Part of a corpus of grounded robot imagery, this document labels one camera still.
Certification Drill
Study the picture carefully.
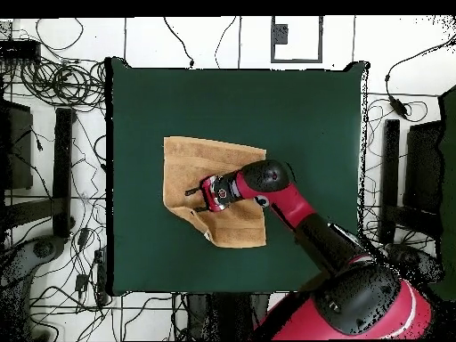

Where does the tan terry towel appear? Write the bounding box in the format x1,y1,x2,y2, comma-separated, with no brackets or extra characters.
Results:
162,135,267,249

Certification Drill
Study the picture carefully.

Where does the black flat panel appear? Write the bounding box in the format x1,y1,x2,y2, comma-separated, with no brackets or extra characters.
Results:
403,120,444,215
0,99,34,191

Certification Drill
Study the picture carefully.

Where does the dark green table cloth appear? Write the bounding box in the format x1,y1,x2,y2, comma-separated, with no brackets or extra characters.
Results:
105,56,370,297

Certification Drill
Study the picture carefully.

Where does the black stand behind table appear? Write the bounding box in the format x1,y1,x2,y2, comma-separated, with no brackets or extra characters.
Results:
185,293,270,341

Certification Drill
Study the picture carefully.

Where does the black T-shaped stand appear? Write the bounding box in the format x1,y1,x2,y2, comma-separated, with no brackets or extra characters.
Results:
379,118,443,245
3,107,77,239

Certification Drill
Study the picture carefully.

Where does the dark tripod base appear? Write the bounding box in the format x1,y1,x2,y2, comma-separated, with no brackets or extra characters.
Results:
0,236,67,286
384,243,444,284

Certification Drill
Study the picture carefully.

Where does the small grey box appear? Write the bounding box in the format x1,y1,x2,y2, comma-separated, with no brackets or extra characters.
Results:
273,23,289,45

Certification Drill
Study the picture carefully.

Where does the black electronics box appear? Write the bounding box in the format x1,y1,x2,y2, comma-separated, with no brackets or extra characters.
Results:
0,39,42,60

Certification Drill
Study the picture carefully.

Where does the dark green fabric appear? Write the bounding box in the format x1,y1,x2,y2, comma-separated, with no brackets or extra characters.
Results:
427,85,456,302

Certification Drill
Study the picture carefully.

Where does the black cable with plug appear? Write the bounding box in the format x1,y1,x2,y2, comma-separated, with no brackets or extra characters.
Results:
163,16,195,69

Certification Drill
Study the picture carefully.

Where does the grey rectangular frame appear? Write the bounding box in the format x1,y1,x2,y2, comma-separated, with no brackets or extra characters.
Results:
270,15,324,64

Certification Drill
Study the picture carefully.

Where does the black cable coil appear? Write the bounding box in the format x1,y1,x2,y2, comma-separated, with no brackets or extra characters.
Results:
19,58,108,108

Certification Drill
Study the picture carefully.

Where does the black cable with adapter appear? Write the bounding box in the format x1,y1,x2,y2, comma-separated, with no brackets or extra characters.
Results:
385,35,456,120

